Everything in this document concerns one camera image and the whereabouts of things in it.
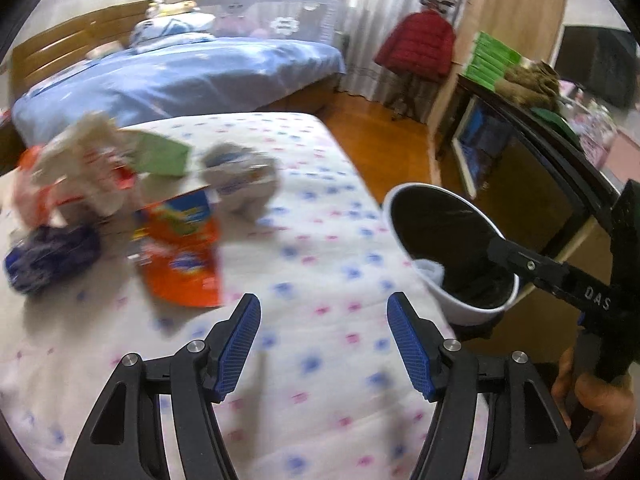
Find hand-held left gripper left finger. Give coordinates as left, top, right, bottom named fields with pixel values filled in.
left=64, top=292, right=262, bottom=480

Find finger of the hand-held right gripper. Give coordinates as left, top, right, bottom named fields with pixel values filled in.
left=486, top=236, right=572, bottom=295

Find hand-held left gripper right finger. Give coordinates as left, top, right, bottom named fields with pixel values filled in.
left=386, top=291, right=586, bottom=480

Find white trash bin black liner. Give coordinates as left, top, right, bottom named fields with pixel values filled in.
left=382, top=183, right=521, bottom=331

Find orange snack bag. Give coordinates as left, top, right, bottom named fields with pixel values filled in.
left=134, top=187, right=222, bottom=308

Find white blue wrapper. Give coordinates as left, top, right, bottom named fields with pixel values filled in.
left=201, top=142, right=281, bottom=221

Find green milk carton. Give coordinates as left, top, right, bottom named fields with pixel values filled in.
left=131, top=130, right=192, bottom=177

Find dark blue wrapper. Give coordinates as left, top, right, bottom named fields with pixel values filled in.
left=4, top=224, right=101, bottom=295

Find white tissue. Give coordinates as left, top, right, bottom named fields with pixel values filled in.
left=30, top=112, right=126, bottom=213

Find red plastic wrapper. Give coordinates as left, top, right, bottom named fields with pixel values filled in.
left=12, top=145, right=66, bottom=228

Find person's right hand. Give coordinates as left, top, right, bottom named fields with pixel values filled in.
left=552, top=345, right=638, bottom=471

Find dotted white bed sheet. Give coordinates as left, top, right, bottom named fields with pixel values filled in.
left=0, top=110, right=481, bottom=480

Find green cloth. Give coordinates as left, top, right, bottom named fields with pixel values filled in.
left=529, top=106, right=577, bottom=137

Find pink patterned clutter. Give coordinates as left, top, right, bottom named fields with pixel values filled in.
left=565, top=80, right=640, bottom=171

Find brown furry cloth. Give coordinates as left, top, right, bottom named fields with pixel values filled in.
left=495, top=60, right=563, bottom=111

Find dark wooden coat rack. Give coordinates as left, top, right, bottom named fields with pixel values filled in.
left=390, top=0, right=458, bottom=122

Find stack of green boxes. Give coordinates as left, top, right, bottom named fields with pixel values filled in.
left=467, top=31, right=523, bottom=92

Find black television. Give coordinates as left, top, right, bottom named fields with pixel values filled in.
left=555, top=24, right=638, bottom=108

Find red down jacket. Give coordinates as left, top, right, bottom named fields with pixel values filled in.
left=374, top=10, right=457, bottom=80

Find wooden wardrobe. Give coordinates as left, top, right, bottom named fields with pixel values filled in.
left=425, top=0, right=571, bottom=126

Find bed with blue duvet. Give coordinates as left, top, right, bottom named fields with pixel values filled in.
left=11, top=39, right=347, bottom=148

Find light patterned curtain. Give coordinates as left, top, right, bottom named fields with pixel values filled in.
left=220, top=0, right=481, bottom=106

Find folded blue white blanket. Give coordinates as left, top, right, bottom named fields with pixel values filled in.
left=131, top=10, right=217, bottom=53

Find yellow plush toys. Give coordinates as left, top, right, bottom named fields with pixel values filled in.
left=145, top=0, right=198, bottom=18

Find wooden headboard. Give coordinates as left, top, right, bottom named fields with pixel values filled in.
left=11, top=0, right=156, bottom=96

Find grey bed guard rail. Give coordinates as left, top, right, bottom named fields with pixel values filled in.
left=195, top=0, right=343, bottom=43

